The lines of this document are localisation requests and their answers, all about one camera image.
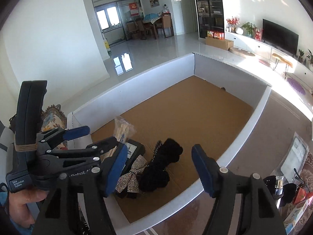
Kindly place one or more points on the white cardboard storage box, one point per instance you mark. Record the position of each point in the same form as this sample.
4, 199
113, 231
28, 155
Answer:
194, 99

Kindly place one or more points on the gold silver cosmetic tube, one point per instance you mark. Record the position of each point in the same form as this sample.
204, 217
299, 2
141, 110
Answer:
279, 183

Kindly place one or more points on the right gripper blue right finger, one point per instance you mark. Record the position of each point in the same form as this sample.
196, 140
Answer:
258, 212

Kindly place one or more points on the black flat television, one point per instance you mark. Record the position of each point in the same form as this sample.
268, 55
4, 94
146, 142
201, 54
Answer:
280, 37

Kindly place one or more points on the floral cushion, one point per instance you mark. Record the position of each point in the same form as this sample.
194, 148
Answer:
53, 117

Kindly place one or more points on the clear plastic packet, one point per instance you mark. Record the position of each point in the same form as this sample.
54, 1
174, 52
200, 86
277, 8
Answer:
295, 158

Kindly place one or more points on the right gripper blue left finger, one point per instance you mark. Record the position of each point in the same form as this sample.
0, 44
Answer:
96, 181

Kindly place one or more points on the white tv cabinet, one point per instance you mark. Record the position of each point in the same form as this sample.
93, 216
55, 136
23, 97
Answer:
266, 51

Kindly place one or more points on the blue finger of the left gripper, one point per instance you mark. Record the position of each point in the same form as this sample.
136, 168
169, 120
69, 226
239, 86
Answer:
57, 136
93, 150

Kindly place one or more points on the black soap bar box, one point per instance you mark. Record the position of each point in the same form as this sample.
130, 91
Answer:
135, 149

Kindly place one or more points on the green potted plant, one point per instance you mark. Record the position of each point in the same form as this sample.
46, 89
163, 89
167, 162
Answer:
310, 60
249, 28

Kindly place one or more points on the brown cardboard box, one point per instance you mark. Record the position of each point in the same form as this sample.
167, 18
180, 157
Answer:
219, 43

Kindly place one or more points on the dark glass display cabinet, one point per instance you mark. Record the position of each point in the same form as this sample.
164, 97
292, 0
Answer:
210, 16

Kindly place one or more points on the bundle of cotton swabs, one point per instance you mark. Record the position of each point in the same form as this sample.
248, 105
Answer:
122, 132

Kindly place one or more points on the red flower bouquet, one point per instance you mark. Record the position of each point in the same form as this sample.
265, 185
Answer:
233, 22

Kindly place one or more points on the person's left hand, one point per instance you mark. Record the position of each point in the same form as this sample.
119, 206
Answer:
18, 209

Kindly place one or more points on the green potted plant left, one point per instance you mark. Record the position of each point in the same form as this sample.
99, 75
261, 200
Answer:
249, 28

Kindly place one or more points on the black round case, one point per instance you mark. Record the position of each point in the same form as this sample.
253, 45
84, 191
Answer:
270, 183

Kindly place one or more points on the green potted plant right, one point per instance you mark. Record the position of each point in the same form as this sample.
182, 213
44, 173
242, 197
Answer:
310, 60

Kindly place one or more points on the wooden stool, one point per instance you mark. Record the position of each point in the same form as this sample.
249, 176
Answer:
281, 63

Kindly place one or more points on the black fuzzy hair clip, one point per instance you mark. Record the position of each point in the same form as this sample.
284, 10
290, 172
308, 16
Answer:
154, 175

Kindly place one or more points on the red candy bag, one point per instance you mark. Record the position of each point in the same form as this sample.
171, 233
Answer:
304, 193

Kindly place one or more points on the blue white carton box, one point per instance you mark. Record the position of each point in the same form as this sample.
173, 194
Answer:
293, 218

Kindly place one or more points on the dining table with chairs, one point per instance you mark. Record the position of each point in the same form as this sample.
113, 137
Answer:
152, 23

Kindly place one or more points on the rhinestone bow hair clip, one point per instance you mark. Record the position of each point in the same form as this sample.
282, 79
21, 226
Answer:
129, 181

